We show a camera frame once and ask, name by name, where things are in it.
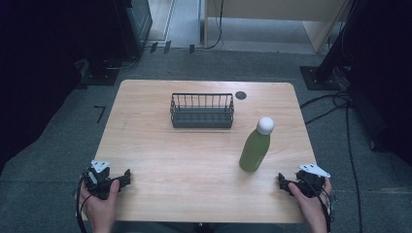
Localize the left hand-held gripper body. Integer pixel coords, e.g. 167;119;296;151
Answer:
83;159;121;200

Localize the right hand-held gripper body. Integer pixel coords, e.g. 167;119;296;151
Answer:
293;163;331;199

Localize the green bottle with white cap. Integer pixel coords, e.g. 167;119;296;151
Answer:
238;116;276;173

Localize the dark grey wire basket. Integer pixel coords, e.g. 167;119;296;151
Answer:
169;92;235;129

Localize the person's right hand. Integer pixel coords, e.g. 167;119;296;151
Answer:
288;177;334;227

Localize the person's left hand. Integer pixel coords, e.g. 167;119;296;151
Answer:
79;179;120;227

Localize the black metal stand with base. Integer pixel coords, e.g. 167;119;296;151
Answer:
299;0;368;91

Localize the black curtain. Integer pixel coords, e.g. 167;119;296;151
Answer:
0;0;124;173
343;0;412;166

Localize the dark equipment cabinet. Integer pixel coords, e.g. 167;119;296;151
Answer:
113;0;154;60

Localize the light wooden cabinet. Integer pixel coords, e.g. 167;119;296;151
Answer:
203;0;354;54

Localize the right hand-held gripper cable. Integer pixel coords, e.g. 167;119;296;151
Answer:
302;177;334;233

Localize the hand-held gripper cable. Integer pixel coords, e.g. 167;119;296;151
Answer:
75;176;93;233
302;177;334;233

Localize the left hand-held gripper cable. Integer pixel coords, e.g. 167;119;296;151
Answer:
75;176;93;233

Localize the long black floor cable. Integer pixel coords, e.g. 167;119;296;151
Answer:
299;90;364;233

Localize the black stand base plate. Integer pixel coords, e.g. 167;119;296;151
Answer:
80;59;120;87

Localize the thin black hanging cable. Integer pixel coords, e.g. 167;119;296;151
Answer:
205;0;225;50

